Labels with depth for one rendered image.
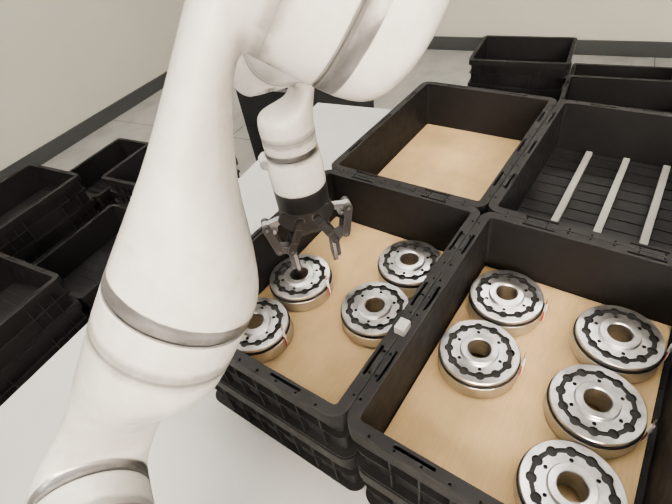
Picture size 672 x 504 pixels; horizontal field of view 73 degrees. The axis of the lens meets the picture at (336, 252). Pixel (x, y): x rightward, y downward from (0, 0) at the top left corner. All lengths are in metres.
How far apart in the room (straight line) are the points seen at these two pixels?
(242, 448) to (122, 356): 0.52
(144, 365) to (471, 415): 0.44
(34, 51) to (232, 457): 3.24
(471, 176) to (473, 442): 0.56
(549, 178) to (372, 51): 0.81
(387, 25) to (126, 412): 0.26
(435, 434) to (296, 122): 0.41
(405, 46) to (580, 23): 3.67
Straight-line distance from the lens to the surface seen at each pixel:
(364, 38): 0.21
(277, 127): 0.56
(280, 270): 0.76
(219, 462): 0.79
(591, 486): 0.57
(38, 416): 1.00
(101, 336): 0.29
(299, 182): 0.59
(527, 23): 3.90
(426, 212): 0.76
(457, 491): 0.48
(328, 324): 0.71
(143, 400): 0.30
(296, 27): 0.21
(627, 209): 0.95
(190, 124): 0.22
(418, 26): 0.22
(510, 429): 0.62
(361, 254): 0.80
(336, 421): 0.52
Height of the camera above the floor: 1.38
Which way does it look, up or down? 42 degrees down
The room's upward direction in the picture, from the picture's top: 10 degrees counter-clockwise
